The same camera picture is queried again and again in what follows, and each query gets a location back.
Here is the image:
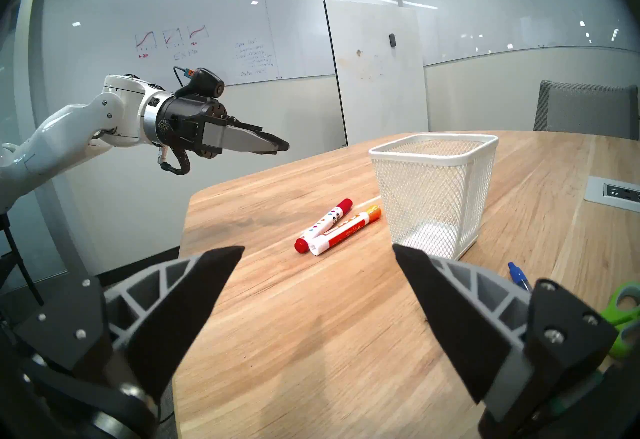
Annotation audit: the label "red cap dotted marker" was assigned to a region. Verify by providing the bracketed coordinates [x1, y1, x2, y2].
[294, 198, 354, 254]

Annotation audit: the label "glass wall board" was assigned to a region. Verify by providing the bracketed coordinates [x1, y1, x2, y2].
[397, 0, 640, 66]

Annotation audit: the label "written wall whiteboard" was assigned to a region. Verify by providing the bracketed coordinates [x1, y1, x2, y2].
[40, 0, 398, 94]

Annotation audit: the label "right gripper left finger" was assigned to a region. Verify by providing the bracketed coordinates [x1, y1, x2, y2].
[12, 244, 246, 404]

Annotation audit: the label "white mesh pen holder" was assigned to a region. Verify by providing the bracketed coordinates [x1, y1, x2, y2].
[368, 133, 500, 261]

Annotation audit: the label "wide grey mesh chair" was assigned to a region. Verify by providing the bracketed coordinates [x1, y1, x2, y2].
[533, 80, 640, 140]

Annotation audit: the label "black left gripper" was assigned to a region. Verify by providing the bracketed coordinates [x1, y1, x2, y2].
[155, 95, 290, 160]

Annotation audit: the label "blue ballpoint pen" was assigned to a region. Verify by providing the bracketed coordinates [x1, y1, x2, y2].
[507, 262, 531, 291]

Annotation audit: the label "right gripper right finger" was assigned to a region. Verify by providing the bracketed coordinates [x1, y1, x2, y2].
[392, 243, 621, 439]

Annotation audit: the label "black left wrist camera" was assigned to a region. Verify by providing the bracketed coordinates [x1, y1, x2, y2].
[175, 68, 225, 99]

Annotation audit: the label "orange cap white marker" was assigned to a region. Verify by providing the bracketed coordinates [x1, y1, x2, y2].
[308, 206, 382, 257]

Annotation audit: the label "black left gripper cable loop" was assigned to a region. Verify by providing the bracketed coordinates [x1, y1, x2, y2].
[157, 143, 192, 176]

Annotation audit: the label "rolling whiteboard on stand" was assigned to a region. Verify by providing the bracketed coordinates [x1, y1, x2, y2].
[323, 0, 429, 146]

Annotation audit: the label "green handled scissors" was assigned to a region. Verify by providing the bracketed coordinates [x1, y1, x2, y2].
[600, 281, 640, 359]

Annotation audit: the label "black metal stand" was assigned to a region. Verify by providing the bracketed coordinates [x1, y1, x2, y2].
[0, 213, 45, 305]

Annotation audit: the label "grey table power outlet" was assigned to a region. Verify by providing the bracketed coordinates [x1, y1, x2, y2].
[584, 175, 640, 214]

